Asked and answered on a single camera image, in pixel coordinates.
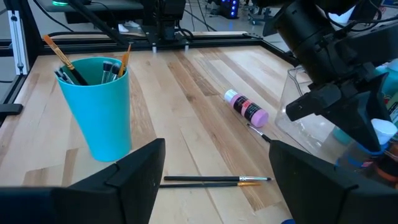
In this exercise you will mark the green plastic cup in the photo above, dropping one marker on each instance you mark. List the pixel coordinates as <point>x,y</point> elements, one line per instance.
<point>99,124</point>

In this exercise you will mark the long black brush silver ferrule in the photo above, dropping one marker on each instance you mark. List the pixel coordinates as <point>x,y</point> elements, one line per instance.
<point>68,79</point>

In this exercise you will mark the computer tower purple lights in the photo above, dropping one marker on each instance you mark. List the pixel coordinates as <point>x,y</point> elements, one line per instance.
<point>230,7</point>

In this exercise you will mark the grey desk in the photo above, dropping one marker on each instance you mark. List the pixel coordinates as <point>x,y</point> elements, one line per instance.
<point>109,6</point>

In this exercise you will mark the thin black paint brush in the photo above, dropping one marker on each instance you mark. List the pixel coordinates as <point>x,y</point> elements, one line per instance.
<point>202,178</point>
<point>258,133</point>

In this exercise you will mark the thick black Solve brush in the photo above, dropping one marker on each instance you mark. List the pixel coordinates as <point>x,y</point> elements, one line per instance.
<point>107,67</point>

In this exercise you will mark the thin brush orange tip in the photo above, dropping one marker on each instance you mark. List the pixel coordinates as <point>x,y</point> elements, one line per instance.
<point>125,60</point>

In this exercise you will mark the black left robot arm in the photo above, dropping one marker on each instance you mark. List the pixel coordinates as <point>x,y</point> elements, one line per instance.
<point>304,31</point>

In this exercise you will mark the black brush orange ferrule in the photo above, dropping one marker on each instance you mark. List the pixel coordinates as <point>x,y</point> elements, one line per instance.
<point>62,57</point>

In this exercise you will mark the person's white shoe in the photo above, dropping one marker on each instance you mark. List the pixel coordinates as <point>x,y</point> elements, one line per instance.
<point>127,26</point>

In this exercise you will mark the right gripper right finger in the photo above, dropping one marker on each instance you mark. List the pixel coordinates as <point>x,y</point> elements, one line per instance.
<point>326,202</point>

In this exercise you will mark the clear plastic bin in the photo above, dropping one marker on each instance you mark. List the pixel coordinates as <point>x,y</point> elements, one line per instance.
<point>298,130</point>

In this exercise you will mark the small brown paint bottle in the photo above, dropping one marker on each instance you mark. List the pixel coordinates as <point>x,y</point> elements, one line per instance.
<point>387,168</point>

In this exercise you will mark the small blue paint bottle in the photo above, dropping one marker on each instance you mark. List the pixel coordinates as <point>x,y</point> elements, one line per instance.
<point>288,221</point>
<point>384,130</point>

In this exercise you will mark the small pink paint bottle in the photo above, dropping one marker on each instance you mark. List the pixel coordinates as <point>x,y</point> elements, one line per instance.
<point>248,109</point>

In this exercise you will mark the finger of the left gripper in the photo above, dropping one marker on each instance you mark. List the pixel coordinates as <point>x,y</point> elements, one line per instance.
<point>363,118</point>

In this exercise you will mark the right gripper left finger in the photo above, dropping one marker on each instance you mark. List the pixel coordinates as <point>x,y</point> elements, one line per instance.
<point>93,205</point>

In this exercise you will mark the black aluminium table frame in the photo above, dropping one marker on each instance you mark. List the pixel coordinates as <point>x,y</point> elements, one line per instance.
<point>93,46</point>

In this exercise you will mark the teal paint bottle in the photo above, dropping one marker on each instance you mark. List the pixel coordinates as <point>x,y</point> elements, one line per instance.
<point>390,84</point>

